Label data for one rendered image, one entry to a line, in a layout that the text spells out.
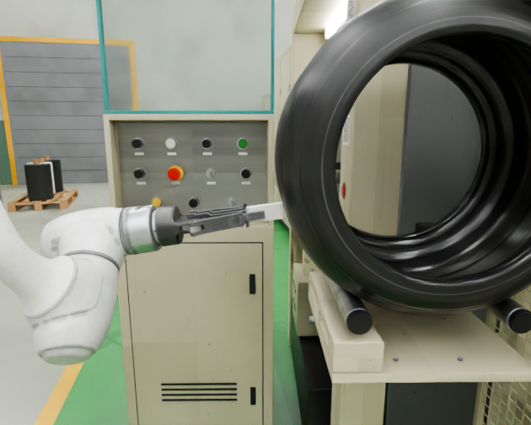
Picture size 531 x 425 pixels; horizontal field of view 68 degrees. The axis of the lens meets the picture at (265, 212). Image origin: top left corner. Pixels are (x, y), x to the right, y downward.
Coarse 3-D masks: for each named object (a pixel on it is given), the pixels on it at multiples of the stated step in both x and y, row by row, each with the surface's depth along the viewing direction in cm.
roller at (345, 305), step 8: (328, 280) 86; (336, 288) 78; (336, 296) 77; (344, 296) 74; (352, 296) 73; (344, 304) 71; (352, 304) 69; (360, 304) 69; (344, 312) 70; (352, 312) 67; (360, 312) 67; (368, 312) 68; (352, 320) 67; (360, 320) 67; (368, 320) 67; (352, 328) 67; (360, 328) 67; (368, 328) 67
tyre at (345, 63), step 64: (384, 0) 61; (448, 0) 57; (512, 0) 57; (320, 64) 61; (384, 64) 58; (448, 64) 83; (512, 64) 78; (320, 128) 60; (512, 128) 85; (320, 192) 62; (512, 192) 86; (320, 256) 67; (384, 256) 92; (448, 256) 89; (512, 256) 66
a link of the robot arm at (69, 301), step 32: (0, 224) 53; (0, 256) 53; (32, 256) 56; (64, 256) 62; (96, 256) 66; (32, 288) 56; (64, 288) 57; (96, 288) 62; (32, 320) 58; (64, 320) 57; (96, 320) 60; (64, 352) 57
